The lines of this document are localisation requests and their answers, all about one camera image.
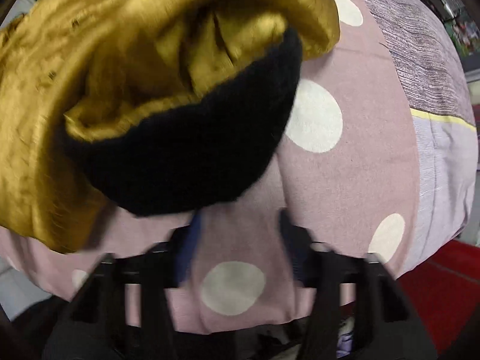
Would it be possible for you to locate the red floor mat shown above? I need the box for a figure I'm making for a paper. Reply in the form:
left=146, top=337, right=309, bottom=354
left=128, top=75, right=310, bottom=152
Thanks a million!
left=398, top=240, right=479, bottom=354

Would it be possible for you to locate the purple textured blanket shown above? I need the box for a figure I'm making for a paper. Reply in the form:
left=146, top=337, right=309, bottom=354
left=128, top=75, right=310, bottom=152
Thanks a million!
left=364, top=0, right=475, bottom=129

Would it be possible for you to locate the gold brocade padded jacket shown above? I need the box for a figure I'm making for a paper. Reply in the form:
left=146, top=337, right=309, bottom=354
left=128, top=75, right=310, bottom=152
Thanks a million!
left=1, top=0, right=340, bottom=253

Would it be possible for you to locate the pink polka dot bedsheet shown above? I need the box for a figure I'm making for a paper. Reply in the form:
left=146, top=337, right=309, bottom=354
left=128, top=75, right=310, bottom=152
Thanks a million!
left=1, top=0, right=419, bottom=334

